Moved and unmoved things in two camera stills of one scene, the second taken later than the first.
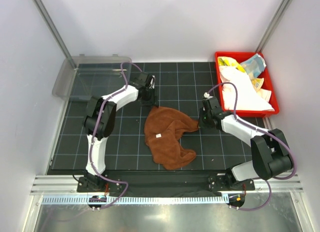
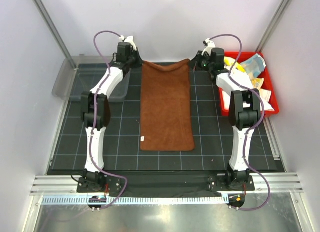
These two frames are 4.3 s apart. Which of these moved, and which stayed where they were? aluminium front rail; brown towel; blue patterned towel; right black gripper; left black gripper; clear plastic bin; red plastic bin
Moved: brown towel; left black gripper; right black gripper
Stayed: aluminium front rail; clear plastic bin; blue patterned towel; red plastic bin
